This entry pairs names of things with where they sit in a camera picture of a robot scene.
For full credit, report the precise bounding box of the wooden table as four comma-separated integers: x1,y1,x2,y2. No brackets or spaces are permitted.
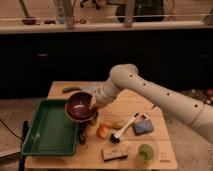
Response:
25,90,177,171

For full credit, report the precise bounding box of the white-handled dish brush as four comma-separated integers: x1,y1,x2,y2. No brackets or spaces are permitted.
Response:
110,113,138,143

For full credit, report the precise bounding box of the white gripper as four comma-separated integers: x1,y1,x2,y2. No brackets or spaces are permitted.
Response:
90,81,121,110

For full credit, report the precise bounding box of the dark red bowl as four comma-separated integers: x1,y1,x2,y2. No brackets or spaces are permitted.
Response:
66,92,94,120

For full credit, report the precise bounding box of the metal fork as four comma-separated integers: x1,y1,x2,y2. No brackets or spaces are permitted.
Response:
141,105,156,119

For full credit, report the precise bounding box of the small wooden block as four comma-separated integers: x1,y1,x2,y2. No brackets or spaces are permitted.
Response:
101,148,128,162

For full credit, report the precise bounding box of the blue sponge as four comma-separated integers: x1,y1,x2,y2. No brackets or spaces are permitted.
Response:
133,120,154,135

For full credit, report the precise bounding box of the green cucumber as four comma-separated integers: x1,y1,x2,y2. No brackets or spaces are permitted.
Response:
62,87,81,93

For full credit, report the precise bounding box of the green cup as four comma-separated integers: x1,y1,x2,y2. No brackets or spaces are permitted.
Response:
138,144,154,162

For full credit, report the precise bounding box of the crumpled blue-white cloth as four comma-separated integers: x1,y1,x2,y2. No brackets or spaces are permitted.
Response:
81,86,96,94

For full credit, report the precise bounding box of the green plastic tray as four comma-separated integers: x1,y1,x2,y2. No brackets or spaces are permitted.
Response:
21,99,78,156

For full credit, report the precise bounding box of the dark bowl on shelf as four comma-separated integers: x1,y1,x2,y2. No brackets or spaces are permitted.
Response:
22,17,36,25

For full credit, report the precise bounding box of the dark brown bottle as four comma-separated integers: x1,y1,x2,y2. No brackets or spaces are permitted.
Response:
78,122,88,145

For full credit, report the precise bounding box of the orange-brown bowl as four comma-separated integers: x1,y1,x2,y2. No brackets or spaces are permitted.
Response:
65,105,97,123

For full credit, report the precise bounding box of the orange-red apple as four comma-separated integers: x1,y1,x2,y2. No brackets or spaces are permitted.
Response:
96,124,109,139

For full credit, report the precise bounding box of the small metal cup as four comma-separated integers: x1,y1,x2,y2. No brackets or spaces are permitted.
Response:
88,113,98,126

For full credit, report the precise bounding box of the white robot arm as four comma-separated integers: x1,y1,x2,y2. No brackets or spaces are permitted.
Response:
91,64,213,144

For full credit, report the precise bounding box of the yellow banana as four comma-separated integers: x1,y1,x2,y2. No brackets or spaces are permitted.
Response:
108,121,124,130

